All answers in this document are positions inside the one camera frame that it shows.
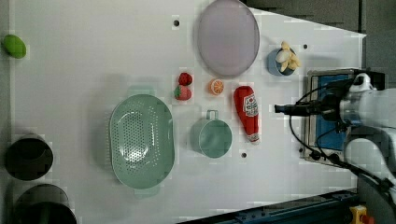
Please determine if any red plush ketchup bottle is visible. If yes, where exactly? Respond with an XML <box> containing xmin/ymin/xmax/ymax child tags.
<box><xmin>233</xmin><ymin>86</ymin><xmax>260</xmax><ymax>143</ymax></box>

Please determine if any blue metal frame rail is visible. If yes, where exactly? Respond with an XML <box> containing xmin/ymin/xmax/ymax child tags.
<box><xmin>178</xmin><ymin>190</ymin><xmax>359</xmax><ymax>224</ymax></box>

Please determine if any plush orange slice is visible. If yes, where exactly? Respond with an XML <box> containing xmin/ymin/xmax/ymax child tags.
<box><xmin>208</xmin><ymin>78</ymin><xmax>224</xmax><ymax>95</ymax></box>

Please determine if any purple round plate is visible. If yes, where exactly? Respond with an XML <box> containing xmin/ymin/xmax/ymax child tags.
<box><xmin>197</xmin><ymin>0</ymin><xmax>260</xmax><ymax>77</ymax></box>

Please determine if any blue cup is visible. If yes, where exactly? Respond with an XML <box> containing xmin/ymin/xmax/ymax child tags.
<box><xmin>267</xmin><ymin>49</ymin><xmax>294</xmax><ymax>77</ymax></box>

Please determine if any green measuring cup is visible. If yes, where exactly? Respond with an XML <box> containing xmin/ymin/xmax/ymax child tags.
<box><xmin>190</xmin><ymin>110</ymin><xmax>233</xmax><ymax>159</ymax></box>

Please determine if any dark red plush strawberry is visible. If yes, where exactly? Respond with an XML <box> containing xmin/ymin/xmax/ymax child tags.
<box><xmin>178</xmin><ymin>73</ymin><xmax>192</xmax><ymax>86</ymax></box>

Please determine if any yellow red emergency button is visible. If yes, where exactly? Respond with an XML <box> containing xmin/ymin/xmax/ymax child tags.
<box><xmin>349</xmin><ymin>205</ymin><xmax>375</xmax><ymax>224</ymax></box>

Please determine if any lower black round container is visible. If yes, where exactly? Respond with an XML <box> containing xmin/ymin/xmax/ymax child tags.
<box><xmin>13</xmin><ymin>184</ymin><xmax>78</xmax><ymax>224</ymax></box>

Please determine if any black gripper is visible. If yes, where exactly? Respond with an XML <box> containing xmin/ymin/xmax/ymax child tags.
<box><xmin>275</xmin><ymin>94</ymin><xmax>341</xmax><ymax>121</ymax></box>

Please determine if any pink plush strawberry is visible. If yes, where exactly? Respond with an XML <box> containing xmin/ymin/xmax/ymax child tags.
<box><xmin>174</xmin><ymin>85</ymin><xmax>191</xmax><ymax>101</ymax></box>

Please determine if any green perforated strainer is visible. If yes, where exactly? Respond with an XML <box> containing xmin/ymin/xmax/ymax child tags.
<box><xmin>109</xmin><ymin>87</ymin><xmax>175</xmax><ymax>197</ymax></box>

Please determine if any black round container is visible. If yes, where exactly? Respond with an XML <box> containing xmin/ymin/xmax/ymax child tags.
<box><xmin>13</xmin><ymin>184</ymin><xmax>78</xmax><ymax>224</ymax></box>
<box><xmin>5</xmin><ymin>133</ymin><xmax>53</xmax><ymax>181</ymax></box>

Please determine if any green plush lime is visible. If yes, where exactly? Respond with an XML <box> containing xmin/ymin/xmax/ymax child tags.
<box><xmin>2</xmin><ymin>35</ymin><xmax>26</xmax><ymax>59</ymax></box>

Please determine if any silver toaster oven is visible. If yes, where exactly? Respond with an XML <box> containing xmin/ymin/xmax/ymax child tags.
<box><xmin>301</xmin><ymin>69</ymin><xmax>386</xmax><ymax>165</ymax></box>

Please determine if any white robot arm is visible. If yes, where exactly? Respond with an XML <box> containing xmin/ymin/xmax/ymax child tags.
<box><xmin>275</xmin><ymin>73</ymin><xmax>395</xmax><ymax>189</ymax></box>

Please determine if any plush peeled banana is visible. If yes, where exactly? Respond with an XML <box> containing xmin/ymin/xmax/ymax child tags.
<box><xmin>276</xmin><ymin>41</ymin><xmax>301</xmax><ymax>72</ymax></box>

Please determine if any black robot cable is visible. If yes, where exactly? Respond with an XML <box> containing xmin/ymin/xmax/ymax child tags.
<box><xmin>289</xmin><ymin>78</ymin><xmax>396</xmax><ymax>203</ymax></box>

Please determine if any upper black round container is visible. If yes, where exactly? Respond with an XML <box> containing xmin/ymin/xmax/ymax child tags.
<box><xmin>5</xmin><ymin>133</ymin><xmax>53</xmax><ymax>181</ymax></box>

